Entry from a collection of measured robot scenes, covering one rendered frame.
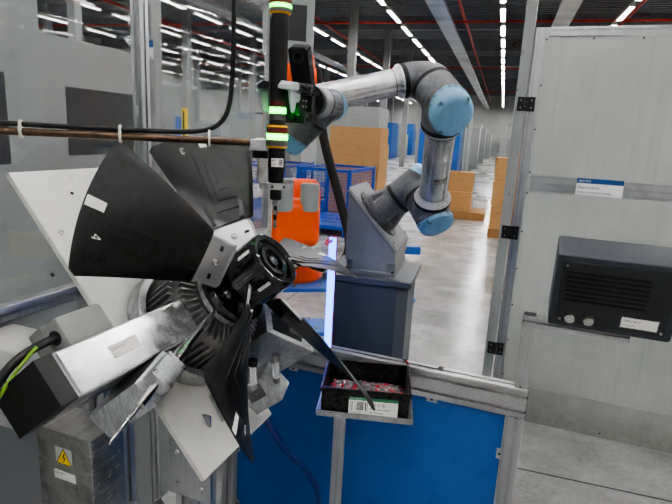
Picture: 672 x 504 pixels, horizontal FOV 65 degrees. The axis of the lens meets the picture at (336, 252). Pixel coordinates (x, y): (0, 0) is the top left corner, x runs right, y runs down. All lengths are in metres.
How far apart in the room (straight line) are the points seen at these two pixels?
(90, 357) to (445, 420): 0.98
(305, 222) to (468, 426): 3.73
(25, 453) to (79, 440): 0.53
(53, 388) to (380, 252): 1.21
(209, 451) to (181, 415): 0.09
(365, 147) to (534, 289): 6.58
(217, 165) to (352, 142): 8.07
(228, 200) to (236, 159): 0.12
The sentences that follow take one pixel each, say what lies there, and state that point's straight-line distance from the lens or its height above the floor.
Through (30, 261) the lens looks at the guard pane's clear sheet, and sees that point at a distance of 1.61.
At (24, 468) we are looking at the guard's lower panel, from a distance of 1.78.
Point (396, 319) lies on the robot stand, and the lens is 1.81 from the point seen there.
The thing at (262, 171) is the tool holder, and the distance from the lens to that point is 1.09.
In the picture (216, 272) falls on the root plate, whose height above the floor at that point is 1.20.
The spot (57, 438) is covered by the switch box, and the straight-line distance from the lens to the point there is 1.29.
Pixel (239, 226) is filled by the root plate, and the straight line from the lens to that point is 1.11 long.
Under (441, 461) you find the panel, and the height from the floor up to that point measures 0.59.
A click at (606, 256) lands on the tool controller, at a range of 1.32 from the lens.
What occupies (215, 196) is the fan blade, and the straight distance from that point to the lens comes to 1.14.
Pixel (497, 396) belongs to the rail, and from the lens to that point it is 1.47.
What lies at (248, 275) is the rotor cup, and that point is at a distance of 1.00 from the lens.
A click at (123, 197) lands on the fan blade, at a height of 1.35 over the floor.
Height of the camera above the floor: 1.47
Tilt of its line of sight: 13 degrees down
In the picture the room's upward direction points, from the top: 3 degrees clockwise
